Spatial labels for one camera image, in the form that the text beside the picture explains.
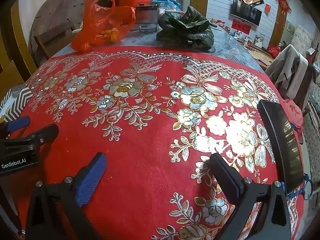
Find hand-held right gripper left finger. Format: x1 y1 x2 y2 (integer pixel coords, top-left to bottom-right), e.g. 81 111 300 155
25 152 108 240

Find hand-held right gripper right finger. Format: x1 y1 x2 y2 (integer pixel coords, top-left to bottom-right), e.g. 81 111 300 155
208 152 292 240

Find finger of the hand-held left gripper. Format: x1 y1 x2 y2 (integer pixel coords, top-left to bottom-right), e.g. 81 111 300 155
4 124 59 153
0 116 31 139

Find striped rim white tray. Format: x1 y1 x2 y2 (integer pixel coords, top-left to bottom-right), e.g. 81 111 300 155
0 84 33 123

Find red embroidered floral tablecloth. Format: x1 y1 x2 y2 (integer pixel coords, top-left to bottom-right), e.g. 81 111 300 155
24 45 307 240

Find brown wooden chair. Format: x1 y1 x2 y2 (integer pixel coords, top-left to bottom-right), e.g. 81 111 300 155
34 18 77 60

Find red seat cushion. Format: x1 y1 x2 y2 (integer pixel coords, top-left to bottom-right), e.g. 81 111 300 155
285 99 304 133

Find grey jacket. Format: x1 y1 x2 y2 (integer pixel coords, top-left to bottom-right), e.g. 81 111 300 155
265 44 309 100

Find round wooden tabletop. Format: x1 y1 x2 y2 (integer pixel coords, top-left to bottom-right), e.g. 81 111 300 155
29 0 100 68

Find red plastic bag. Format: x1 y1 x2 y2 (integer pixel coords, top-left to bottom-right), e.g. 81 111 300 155
71 0 137 53

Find small red bag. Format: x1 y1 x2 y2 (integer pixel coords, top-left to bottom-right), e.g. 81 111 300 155
267 45 282 58

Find dark leafy greens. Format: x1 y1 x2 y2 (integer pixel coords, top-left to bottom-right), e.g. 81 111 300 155
156 6 215 49

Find clear glass jar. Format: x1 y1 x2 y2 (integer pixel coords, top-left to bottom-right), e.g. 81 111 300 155
136 5 160 33

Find blue plastic bag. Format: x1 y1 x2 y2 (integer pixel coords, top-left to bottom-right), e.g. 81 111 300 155
150 0 182 12

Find red knot ornament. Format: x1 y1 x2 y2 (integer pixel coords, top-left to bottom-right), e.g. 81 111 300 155
276 0 292 15

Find red wall banner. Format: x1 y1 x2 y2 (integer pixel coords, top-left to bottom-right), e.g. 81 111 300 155
231 19 251 34

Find wall television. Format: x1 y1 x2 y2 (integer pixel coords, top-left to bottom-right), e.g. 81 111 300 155
230 0 262 26

